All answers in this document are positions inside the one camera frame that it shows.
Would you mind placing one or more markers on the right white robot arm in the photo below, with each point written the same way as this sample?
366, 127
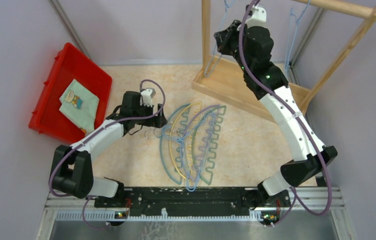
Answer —
310, 155

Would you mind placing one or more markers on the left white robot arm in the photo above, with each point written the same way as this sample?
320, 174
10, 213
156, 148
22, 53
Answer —
72, 166

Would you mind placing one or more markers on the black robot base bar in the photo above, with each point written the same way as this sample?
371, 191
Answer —
203, 202

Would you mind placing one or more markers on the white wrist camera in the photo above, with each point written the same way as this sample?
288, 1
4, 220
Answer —
257, 17
147, 96

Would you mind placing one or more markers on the teal blue wavy hanger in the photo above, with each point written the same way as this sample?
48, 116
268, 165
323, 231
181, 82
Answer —
163, 150

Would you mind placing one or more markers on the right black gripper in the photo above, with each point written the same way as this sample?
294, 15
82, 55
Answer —
226, 35

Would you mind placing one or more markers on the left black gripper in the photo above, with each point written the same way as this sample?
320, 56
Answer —
159, 121

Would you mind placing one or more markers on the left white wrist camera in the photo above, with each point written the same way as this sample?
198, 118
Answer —
147, 96

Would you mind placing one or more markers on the green wavy hanger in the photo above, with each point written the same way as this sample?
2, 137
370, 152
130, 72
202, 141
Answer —
207, 133

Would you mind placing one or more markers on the light green printed cloth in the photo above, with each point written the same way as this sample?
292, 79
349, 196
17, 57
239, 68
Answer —
79, 105

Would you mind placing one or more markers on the purple wavy hanger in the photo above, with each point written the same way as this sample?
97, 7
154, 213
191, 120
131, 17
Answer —
199, 145

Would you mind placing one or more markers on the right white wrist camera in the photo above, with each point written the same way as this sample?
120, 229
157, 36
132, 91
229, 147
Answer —
257, 17

